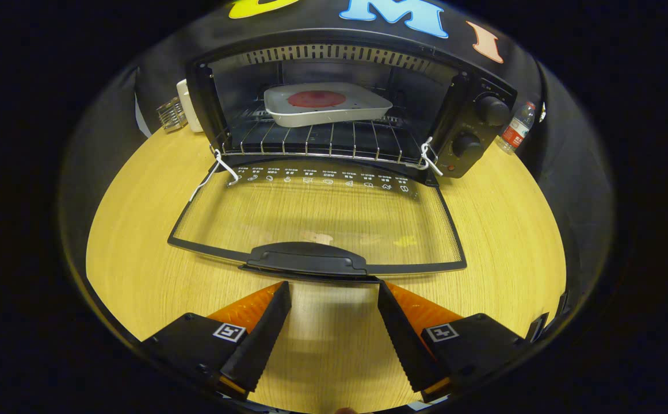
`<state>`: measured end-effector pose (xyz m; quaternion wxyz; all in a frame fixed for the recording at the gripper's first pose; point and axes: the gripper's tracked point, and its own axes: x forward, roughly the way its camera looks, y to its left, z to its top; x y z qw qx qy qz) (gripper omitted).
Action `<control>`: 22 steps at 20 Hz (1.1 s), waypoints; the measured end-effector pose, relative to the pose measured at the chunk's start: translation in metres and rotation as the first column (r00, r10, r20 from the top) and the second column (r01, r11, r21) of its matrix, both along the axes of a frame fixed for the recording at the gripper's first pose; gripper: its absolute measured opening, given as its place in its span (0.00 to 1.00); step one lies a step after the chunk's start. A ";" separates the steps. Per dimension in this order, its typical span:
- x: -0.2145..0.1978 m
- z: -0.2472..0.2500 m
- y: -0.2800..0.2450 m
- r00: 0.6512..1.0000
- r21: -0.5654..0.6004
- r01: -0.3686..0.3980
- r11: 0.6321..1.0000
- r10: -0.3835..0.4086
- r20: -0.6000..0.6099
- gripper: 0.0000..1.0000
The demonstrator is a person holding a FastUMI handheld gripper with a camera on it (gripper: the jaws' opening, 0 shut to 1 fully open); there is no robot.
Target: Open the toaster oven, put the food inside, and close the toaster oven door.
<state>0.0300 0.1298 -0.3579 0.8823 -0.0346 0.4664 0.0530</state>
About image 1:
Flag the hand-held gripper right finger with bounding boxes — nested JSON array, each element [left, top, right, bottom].
[[377, 281, 533, 403]]

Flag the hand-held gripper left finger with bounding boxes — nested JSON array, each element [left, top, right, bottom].
[[138, 281, 292, 401]]

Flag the black toaster oven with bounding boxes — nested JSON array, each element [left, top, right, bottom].
[[167, 37, 518, 283]]

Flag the white square plate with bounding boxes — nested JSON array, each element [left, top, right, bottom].
[[263, 82, 394, 128]]

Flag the pink ham slice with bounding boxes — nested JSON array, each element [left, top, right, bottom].
[[287, 90, 347, 109]]

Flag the white bread toaster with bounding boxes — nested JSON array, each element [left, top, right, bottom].
[[176, 79, 205, 133]]

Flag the clear plastic water bottle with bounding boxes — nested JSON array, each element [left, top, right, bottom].
[[495, 101, 537, 155]]

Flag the black backdrop cloth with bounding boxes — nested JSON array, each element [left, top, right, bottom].
[[60, 0, 613, 314]]

